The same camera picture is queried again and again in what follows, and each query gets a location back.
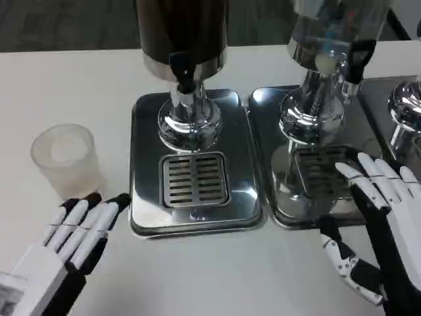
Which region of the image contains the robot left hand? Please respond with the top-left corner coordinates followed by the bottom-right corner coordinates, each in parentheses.
top-left (0, 192), bottom-right (133, 316)

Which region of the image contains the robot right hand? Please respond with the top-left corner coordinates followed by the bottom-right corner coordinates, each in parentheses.
top-left (318, 151), bottom-right (421, 316)

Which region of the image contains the clear ribbed glass cup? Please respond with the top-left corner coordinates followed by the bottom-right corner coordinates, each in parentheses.
top-left (30, 124), bottom-right (107, 200)

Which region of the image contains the black tap of coffee dispenser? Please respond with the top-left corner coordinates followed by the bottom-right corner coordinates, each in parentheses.
top-left (168, 52), bottom-right (199, 95)

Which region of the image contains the slotted steel drip grid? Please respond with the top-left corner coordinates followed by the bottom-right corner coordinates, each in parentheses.
top-left (159, 151), bottom-right (231, 209)
top-left (291, 146), bottom-right (362, 202)

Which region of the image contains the steel drip tray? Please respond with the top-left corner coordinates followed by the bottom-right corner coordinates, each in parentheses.
top-left (129, 88), bottom-right (264, 238)
top-left (247, 85), bottom-right (393, 230)
top-left (357, 75), bottom-right (421, 174)

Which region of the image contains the chrome-footed drink dispenser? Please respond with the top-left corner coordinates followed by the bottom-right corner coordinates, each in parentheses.
top-left (387, 78), bottom-right (421, 159)

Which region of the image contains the black tap of clear dispenser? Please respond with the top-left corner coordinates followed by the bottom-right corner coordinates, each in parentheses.
top-left (341, 39), bottom-right (377, 97)

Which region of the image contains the black slanted furniture leg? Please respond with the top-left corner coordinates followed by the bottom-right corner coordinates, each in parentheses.
top-left (387, 5), bottom-right (416, 41)

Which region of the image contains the clear-tank drink dispenser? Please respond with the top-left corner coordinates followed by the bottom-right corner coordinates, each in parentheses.
top-left (278, 0), bottom-right (393, 144)

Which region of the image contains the dark coffee drink dispenser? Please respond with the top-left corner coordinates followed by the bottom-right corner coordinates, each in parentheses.
top-left (135, 0), bottom-right (230, 155)

